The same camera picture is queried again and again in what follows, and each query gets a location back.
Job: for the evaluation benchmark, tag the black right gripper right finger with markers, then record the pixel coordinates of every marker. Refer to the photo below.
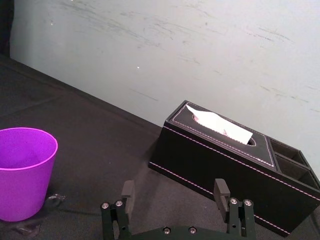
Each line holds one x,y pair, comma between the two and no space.
237,215

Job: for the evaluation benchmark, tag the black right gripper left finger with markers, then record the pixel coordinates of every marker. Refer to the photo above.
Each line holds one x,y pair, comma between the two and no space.
125,210

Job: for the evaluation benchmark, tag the black leather tissue box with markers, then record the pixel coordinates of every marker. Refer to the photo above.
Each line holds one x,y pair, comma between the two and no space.
232,175

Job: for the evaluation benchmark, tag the black table cloth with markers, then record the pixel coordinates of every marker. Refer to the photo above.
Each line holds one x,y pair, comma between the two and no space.
95,155

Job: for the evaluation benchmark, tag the white tissue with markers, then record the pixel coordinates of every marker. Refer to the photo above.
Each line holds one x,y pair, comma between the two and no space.
220,125

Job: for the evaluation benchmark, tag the purple plastic cup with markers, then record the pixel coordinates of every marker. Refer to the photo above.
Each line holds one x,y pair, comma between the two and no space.
23,172

